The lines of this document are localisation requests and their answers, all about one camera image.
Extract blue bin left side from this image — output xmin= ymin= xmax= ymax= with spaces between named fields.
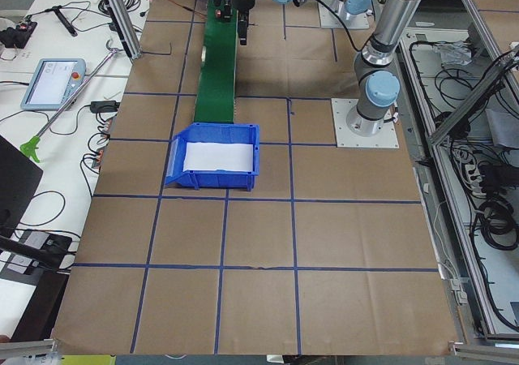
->
xmin=164 ymin=122 xmax=260 ymax=191

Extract red black conveyor wires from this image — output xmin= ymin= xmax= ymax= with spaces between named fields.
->
xmin=148 ymin=0 xmax=208 ymax=18

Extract green conveyor belt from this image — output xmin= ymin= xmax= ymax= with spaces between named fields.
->
xmin=194 ymin=0 xmax=237 ymax=123

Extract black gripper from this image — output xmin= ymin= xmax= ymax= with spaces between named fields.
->
xmin=231 ymin=0 xmax=255 ymax=45

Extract green handled reacher tool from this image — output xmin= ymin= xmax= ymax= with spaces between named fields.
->
xmin=20 ymin=47 xmax=122 ymax=163

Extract black power adapter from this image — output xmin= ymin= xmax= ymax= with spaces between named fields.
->
xmin=89 ymin=100 xmax=120 ymax=114

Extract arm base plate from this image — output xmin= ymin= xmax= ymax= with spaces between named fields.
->
xmin=331 ymin=98 xmax=399 ymax=149
xmin=318 ymin=0 xmax=372 ymax=30

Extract blue teach pendant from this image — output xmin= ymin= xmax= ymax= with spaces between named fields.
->
xmin=20 ymin=58 xmax=86 ymax=110

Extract aluminium frame post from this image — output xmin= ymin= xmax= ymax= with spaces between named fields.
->
xmin=102 ymin=0 xmax=142 ymax=60

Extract black braided cable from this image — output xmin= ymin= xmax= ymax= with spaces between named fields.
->
xmin=307 ymin=0 xmax=374 ymax=53

